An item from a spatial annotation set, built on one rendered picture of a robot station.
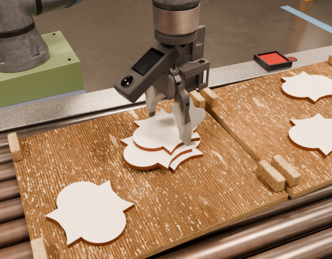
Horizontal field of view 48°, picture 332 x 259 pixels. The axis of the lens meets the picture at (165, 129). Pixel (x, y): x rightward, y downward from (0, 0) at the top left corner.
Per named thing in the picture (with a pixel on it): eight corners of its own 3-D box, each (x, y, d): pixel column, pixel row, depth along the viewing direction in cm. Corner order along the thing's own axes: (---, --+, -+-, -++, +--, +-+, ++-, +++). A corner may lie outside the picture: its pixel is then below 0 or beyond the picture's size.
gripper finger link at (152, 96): (170, 109, 80) (183, 84, 72) (147, 119, 77) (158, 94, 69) (161, 98, 81) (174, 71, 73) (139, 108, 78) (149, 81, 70)
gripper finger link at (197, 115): (215, 136, 70) (203, 89, 68) (192, 149, 67) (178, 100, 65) (205, 135, 73) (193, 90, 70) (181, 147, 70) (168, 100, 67)
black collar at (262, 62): (253, 59, 107) (254, 54, 106) (275, 55, 109) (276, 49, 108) (268, 71, 101) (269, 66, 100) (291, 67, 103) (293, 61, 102)
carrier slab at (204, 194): (10, 147, 75) (8, 141, 75) (190, 99, 89) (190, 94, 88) (44, 300, 50) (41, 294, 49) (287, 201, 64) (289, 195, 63)
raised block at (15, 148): (10, 144, 74) (5, 133, 72) (19, 142, 74) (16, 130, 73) (14, 163, 69) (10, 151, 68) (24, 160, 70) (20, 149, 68)
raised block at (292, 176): (268, 166, 69) (271, 155, 67) (276, 164, 69) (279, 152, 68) (290, 189, 64) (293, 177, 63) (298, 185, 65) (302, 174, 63)
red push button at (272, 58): (257, 60, 106) (257, 55, 106) (275, 56, 108) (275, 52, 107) (269, 69, 102) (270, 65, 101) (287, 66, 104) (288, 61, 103)
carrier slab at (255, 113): (195, 98, 90) (195, 93, 89) (326, 65, 103) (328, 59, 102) (292, 200, 64) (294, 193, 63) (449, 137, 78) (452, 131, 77)
